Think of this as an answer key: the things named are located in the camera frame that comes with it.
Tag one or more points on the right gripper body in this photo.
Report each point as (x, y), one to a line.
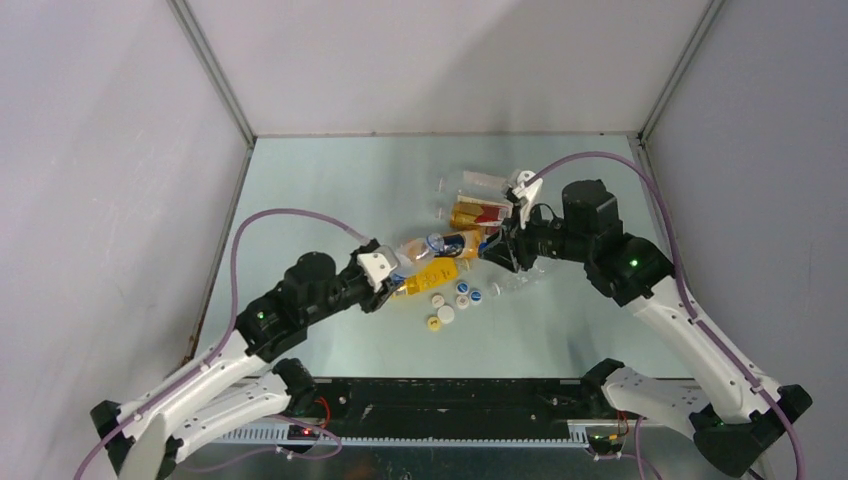
(545, 240)

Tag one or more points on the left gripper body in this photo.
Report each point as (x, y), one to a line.
(352, 289)

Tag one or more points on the solid blue cap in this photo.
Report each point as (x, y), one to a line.
(435, 243)

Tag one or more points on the crushed blue label bottle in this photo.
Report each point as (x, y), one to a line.
(413, 256)

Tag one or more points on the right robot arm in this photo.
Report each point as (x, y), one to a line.
(736, 412)

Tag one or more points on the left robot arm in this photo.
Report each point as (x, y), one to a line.
(246, 375)

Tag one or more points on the orange navy label bottle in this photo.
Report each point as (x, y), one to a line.
(462, 244)

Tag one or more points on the clear bottle lower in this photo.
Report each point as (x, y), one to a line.
(508, 282)

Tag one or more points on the clear bottle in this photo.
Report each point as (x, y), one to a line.
(508, 282)
(471, 183)

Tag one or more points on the red gold label bottle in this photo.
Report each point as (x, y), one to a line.
(467, 212)

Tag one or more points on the yellow label bottle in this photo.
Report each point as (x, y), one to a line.
(438, 272)

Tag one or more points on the clear bottle far back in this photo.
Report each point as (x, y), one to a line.
(471, 183)

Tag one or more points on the plain white cap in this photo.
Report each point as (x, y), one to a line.
(446, 314)

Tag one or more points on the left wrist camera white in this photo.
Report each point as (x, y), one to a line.
(378, 266)

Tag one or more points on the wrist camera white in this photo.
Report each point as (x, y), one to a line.
(378, 266)
(522, 189)

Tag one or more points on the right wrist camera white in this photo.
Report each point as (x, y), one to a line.
(522, 189)

